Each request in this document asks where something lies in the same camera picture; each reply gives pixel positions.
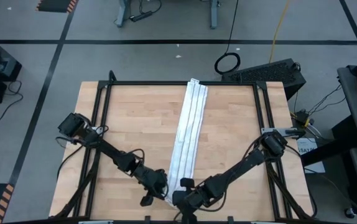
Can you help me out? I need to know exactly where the black metal table frame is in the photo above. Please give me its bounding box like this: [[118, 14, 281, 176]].
[[52, 70, 318, 220]]

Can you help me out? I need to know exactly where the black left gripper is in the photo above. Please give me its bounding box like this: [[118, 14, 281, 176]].
[[139, 167, 170, 207]]

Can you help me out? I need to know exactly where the white towel with red stripes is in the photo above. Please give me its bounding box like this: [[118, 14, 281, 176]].
[[165, 78, 209, 208]]

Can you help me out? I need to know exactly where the yellow hanging cable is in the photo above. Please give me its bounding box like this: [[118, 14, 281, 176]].
[[268, 0, 291, 63]]

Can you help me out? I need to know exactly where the black hanging cable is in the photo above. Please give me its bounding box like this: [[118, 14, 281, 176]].
[[213, 0, 241, 75]]

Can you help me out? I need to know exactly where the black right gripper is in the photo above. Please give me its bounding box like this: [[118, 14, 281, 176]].
[[172, 177, 226, 224]]

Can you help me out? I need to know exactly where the white paper sheet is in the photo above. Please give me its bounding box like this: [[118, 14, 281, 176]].
[[295, 138, 326, 174]]

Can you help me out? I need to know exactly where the black power strip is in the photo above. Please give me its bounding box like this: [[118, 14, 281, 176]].
[[129, 11, 154, 23]]

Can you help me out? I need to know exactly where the black perforated computer tower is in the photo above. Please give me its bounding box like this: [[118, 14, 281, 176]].
[[221, 58, 307, 101]]

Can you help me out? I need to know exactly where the black floor cable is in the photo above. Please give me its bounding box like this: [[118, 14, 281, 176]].
[[0, 80, 24, 123]]

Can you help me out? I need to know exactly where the black box with yellow plug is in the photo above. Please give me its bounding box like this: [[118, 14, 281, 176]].
[[291, 109, 315, 128]]

